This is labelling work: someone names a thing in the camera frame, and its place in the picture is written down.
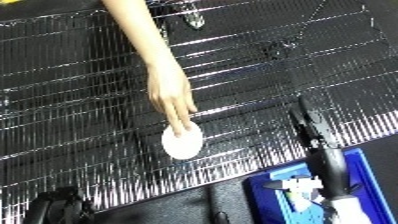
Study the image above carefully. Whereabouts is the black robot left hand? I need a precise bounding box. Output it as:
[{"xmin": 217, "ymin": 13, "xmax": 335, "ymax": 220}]
[{"xmin": 21, "ymin": 185, "xmax": 98, "ymax": 224}]

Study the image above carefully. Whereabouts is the person's hand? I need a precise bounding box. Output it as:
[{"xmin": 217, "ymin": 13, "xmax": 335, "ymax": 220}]
[{"xmin": 143, "ymin": 63, "xmax": 201, "ymax": 138}]

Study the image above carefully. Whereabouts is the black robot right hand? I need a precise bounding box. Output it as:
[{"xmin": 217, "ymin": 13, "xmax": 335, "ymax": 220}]
[{"xmin": 287, "ymin": 95, "xmax": 352, "ymax": 202}]

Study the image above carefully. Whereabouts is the white paper cup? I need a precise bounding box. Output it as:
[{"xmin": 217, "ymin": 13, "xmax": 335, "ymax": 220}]
[{"xmin": 159, "ymin": 121, "xmax": 207, "ymax": 161}]

